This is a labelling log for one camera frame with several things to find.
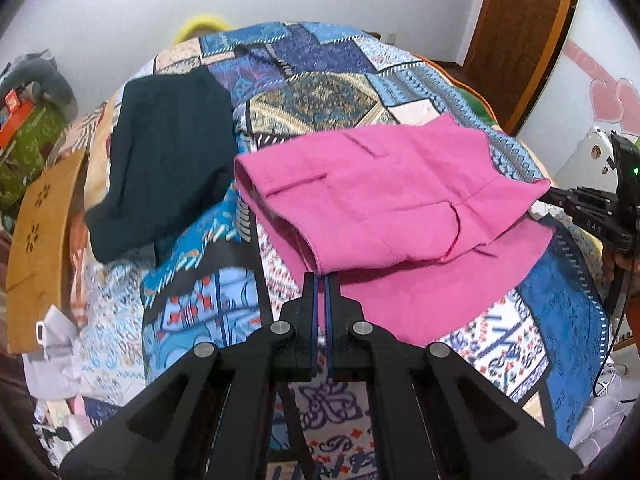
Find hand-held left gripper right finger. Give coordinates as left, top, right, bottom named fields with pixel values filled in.
left=324, top=273, right=584, bottom=480

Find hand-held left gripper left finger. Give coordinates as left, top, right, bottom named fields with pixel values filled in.
left=59, top=271, right=321, bottom=480

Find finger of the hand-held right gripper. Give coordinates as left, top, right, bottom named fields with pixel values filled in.
left=542, top=186, right=620, bottom=207
left=547, top=198, right=588, bottom=221

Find pink pants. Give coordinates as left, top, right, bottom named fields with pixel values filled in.
left=234, top=112, right=557, bottom=348

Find dark pants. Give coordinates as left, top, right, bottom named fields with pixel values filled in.
left=84, top=66, right=236, bottom=264

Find white flat device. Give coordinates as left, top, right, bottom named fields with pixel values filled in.
left=564, top=126, right=617, bottom=192

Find white wardrobe door pink hearts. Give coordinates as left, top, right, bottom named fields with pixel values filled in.
left=515, top=0, right=640, bottom=188

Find brown wooden door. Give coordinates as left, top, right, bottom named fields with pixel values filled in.
left=462, top=0, right=583, bottom=136

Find patchwork printed blanket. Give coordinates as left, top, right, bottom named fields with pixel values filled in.
left=65, top=21, right=608, bottom=480

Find peach quilt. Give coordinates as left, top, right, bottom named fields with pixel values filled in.
left=65, top=100, right=123, bottom=311

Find wooden lap desk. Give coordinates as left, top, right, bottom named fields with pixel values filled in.
left=5, top=147, right=90, bottom=356

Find yellow curved foam tube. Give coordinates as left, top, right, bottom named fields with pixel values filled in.
left=172, top=12, right=236, bottom=45

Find grey plush pillow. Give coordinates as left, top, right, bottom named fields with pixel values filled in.
left=0, top=54, right=79, bottom=121

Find orange box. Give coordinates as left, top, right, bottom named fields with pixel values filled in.
left=0, top=87, right=35, bottom=150

